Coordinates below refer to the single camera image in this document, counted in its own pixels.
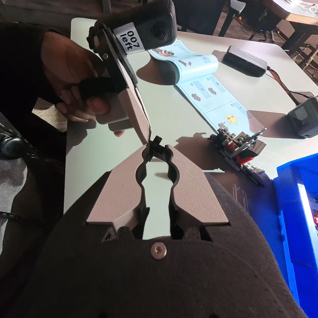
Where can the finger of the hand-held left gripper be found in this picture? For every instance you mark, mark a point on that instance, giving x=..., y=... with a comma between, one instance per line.
x=121, y=126
x=135, y=111

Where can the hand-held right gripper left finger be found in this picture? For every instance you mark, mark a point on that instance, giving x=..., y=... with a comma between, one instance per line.
x=116, y=196

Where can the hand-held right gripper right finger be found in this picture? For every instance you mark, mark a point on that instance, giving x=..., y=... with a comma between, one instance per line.
x=198, y=196

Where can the black studded brick plate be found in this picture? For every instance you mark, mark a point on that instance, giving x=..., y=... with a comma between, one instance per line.
x=156, y=146

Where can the toy brick truck model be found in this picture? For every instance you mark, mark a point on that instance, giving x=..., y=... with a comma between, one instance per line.
x=238, y=149

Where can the blue plastic bin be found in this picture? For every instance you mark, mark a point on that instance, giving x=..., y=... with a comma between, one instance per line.
x=288, y=198

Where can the person's left forearm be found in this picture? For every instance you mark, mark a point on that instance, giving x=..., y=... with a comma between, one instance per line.
x=19, y=62

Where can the wooden side desk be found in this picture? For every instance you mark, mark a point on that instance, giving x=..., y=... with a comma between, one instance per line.
x=298, y=15

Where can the person's left hand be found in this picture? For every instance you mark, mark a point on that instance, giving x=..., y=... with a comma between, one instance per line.
x=67, y=62

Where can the black office chair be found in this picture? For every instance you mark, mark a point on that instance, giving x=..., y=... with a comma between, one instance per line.
x=198, y=15

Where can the light blue instruction booklet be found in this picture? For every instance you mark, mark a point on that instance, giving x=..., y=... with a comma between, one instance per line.
x=198, y=74

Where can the black rectangular box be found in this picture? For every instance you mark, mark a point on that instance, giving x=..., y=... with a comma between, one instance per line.
x=244, y=62

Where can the grey hoodie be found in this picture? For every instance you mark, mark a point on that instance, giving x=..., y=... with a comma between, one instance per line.
x=15, y=178

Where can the pile of mixed toy bricks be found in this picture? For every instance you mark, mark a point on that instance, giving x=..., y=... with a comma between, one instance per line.
x=315, y=218

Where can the dark grey cube device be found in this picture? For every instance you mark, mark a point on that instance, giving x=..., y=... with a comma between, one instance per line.
x=305, y=119

